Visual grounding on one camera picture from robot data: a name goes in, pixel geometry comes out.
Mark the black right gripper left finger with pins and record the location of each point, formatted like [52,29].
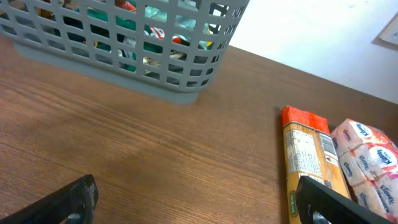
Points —
[73,203]

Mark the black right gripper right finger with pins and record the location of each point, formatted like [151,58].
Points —
[317,203]

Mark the teal snack packet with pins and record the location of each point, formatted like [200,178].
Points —
[180,21]

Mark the multicolour tissue pack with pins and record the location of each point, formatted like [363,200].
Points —
[368,159]

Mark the orange biscuit package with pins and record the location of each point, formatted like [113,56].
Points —
[309,151]

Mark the grey plastic basket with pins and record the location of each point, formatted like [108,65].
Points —
[38,32]

